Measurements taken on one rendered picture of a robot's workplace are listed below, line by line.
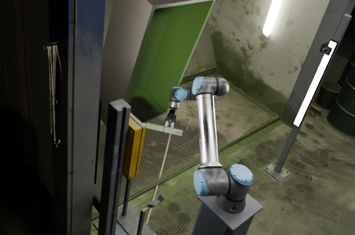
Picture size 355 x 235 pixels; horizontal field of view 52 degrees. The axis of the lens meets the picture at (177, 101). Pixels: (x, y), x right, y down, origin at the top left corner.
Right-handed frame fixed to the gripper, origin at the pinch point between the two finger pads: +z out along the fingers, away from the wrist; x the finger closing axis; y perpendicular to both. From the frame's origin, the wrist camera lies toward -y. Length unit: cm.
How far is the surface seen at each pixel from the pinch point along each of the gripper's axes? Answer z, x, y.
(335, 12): -141, -131, 68
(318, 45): -111, -127, 89
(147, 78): -40, 32, 36
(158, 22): -84, 24, -9
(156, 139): 17, 15, 63
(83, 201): 46, 36, -78
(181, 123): -1, -5, 93
